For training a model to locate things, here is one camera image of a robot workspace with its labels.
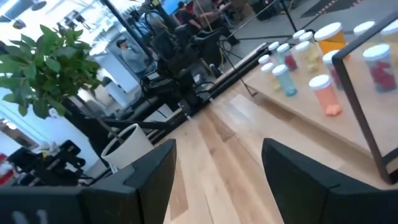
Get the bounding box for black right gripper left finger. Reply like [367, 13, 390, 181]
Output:
[0, 138, 177, 224]

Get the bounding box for person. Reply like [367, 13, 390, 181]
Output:
[175, 1, 203, 32]
[116, 37, 150, 77]
[194, 0, 234, 30]

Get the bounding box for large orange medicine bottle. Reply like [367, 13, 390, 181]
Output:
[313, 21, 351, 58]

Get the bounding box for wooden shelf black metal frame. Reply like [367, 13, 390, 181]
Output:
[219, 0, 398, 185]

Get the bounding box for pink medicine bottle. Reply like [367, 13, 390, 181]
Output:
[258, 54, 272, 67]
[292, 29, 307, 43]
[308, 74, 343, 118]

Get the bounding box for white-capped medicine bottle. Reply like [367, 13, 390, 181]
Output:
[322, 49, 345, 91]

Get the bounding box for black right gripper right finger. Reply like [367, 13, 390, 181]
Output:
[261, 138, 398, 224]

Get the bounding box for black device yellow knob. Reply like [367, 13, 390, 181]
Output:
[6, 139, 86, 187]

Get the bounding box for white plant pot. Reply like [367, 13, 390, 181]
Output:
[101, 123, 155, 170]

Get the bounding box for black mat orange hazard stripes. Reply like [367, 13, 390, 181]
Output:
[300, 0, 364, 19]

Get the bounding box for teal medicine bottle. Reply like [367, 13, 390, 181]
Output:
[267, 41, 280, 63]

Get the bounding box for green leafy plant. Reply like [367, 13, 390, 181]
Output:
[0, 24, 124, 142]

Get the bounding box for blue bottle with red pills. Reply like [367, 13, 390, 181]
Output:
[276, 42, 299, 72]
[363, 43, 398, 93]

